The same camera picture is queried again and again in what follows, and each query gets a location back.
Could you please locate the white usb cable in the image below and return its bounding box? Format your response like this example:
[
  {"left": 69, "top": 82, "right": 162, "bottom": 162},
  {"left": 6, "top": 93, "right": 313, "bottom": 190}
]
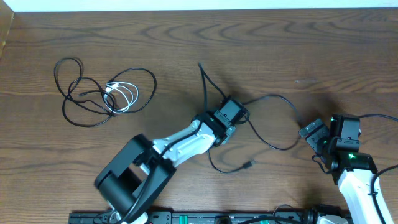
[{"left": 103, "top": 81, "right": 140, "bottom": 114}]

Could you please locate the thin black usb cable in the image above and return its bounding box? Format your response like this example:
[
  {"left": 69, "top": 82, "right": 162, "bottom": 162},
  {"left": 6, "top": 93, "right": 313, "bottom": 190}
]
[{"left": 53, "top": 57, "right": 158, "bottom": 128}]

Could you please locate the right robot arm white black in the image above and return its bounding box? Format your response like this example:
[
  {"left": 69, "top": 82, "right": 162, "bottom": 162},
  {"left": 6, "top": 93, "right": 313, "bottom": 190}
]
[{"left": 299, "top": 114, "right": 397, "bottom": 223}]

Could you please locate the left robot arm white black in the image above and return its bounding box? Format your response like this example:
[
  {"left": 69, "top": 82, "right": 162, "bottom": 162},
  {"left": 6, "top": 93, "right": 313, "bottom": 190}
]
[{"left": 94, "top": 98, "right": 248, "bottom": 223}]

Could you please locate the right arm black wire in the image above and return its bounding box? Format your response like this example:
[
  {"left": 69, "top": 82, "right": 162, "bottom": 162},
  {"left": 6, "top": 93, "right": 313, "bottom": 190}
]
[{"left": 357, "top": 113, "right": 398, "bottom": 224}]

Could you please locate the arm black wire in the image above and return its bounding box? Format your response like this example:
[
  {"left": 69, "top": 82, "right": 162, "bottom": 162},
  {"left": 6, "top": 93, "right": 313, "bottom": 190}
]
[
  {"left": 357, "top": 113, "right": 398, "bottom": 224},
  {"left": 108, "top": 62, "right": 229, "bottom": 223}
]

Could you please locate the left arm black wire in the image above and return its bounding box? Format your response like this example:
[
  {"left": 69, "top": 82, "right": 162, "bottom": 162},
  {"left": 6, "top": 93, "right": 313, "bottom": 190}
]
[{"left": 108, "top": 62, "right": 229, "bottom": 223}]

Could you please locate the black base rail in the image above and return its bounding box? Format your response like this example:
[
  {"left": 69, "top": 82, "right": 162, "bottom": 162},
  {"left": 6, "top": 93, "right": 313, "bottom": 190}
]
[{"left": 68, "top": 203, "right": 355, "bottom": 224}]

